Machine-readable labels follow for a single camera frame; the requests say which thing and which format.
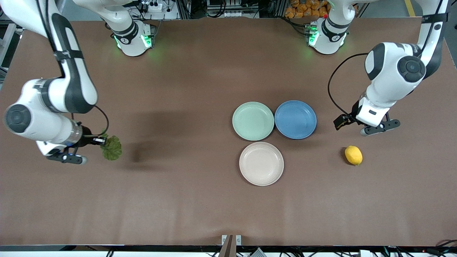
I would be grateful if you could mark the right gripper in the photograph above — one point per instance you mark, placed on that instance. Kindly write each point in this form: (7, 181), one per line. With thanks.
(86, 140)

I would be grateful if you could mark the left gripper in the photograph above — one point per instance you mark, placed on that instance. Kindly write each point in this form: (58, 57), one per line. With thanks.
(347, 119)

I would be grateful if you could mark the green lettuce leaf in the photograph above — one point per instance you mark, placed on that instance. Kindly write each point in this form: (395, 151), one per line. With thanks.
(112, 150)

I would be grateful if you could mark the yellow lemon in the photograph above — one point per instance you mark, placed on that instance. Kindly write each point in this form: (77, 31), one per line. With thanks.
(353, 156)

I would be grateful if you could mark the black right arm base connector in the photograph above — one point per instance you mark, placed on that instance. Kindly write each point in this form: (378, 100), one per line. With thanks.
(152, 30)

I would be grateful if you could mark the black left arm base connector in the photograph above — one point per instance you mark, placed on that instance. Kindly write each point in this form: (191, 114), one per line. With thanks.
(307, 28)

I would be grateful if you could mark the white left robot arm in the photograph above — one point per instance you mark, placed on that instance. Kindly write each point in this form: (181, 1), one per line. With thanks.
(392, 71)

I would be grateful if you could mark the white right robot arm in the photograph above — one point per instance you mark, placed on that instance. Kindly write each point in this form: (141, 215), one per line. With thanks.
(43, 103)

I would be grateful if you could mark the blue plate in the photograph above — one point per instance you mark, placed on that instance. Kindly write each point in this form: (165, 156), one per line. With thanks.
(295, 119)

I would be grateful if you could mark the pale green plate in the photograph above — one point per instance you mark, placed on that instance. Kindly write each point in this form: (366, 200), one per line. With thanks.
(253, 121)

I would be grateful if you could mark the beige plate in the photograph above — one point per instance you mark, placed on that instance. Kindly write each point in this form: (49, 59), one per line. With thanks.
(261, 164)

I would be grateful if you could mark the bag of orange packets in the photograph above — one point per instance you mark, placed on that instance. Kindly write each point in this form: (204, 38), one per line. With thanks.
(303, 9)

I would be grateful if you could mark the grey metal side stand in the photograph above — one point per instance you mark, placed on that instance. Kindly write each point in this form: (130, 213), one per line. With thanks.
(5, 53)

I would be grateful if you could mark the small white box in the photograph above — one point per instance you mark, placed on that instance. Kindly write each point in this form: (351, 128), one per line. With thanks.
(365, 253)

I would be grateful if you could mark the white power strip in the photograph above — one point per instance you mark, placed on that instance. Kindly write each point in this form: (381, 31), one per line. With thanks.
(151, 6)

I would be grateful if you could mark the grey ribbed block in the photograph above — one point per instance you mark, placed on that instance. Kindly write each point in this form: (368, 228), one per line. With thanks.
(257, 253)

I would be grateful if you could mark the silver table edge bracket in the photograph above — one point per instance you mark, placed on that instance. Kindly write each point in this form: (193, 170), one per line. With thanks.
(238, 240)

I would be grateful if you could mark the brown post under bracket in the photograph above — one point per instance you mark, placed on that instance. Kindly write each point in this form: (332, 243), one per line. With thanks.
(228, 248)

